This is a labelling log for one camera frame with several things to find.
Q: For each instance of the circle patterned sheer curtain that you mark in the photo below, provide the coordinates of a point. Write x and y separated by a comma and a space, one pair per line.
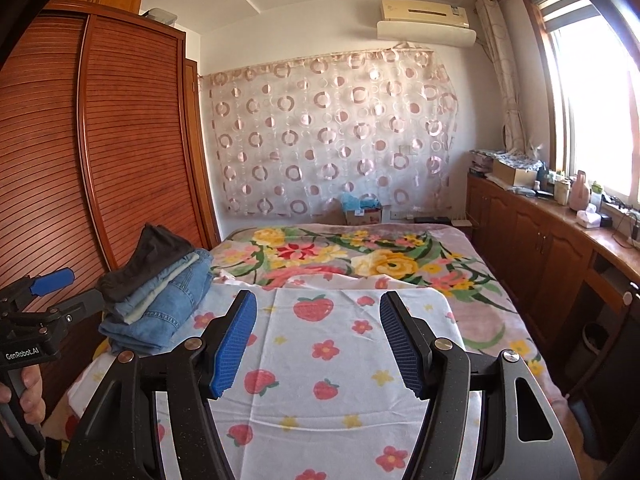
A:
325, 135

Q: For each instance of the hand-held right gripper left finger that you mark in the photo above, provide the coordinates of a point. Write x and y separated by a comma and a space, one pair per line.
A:
232, 345

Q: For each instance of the brown louvered wooden wardrobe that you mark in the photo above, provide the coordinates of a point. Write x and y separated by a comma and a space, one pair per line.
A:
125, 135

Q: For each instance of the cream wall air conditioner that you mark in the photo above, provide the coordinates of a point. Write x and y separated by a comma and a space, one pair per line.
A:
425, 10

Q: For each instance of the flat cardboard box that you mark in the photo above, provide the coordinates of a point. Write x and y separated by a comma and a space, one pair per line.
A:
515, 175

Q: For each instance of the wooden framed window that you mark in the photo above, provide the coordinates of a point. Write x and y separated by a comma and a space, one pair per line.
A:
590, 110

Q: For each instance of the blue denim folded jeans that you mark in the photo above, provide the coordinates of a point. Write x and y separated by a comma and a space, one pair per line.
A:
165, 322

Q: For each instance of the white jar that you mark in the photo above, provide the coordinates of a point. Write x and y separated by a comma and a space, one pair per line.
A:
562, 192

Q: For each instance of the pink bottle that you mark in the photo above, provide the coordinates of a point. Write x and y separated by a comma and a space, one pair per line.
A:
580, 192

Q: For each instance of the strawberry print white towel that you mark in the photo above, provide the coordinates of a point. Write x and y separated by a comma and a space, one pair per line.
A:
320, 320

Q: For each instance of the white air deflector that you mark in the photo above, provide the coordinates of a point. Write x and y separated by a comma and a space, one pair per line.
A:
425, 34

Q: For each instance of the black power strip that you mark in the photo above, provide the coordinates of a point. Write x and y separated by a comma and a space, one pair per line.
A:
431, 219

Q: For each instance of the white tissue box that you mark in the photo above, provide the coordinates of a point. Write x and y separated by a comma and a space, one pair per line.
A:
589, 217

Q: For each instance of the beige patterned window curtain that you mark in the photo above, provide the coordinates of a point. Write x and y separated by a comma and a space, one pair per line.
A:
500, 70

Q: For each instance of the floral pink blanket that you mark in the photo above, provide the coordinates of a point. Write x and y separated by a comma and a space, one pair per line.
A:
350, 250

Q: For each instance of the faded grey-blue folded jeans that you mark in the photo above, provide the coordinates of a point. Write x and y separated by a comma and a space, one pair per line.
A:
167, 280

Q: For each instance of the dark trash bin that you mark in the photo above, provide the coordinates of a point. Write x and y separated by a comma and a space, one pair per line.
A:
595, 342

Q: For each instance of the black chair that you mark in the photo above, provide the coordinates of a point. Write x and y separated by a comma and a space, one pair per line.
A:
607, 375

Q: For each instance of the long wooden cabinet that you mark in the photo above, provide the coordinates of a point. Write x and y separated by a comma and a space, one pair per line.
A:
520, 240

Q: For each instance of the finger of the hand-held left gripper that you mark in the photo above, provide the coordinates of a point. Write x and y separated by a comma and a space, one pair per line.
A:
82, 305
52, 280

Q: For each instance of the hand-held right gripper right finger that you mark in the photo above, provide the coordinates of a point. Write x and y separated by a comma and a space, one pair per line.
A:
402, 345

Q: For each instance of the black pants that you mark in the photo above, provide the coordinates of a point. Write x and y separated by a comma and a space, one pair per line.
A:
150, 255

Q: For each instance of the person's left hand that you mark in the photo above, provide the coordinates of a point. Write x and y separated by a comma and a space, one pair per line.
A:
34, 395

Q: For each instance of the small box with blue cloth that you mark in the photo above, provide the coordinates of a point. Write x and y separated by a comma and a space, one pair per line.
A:
360, 201

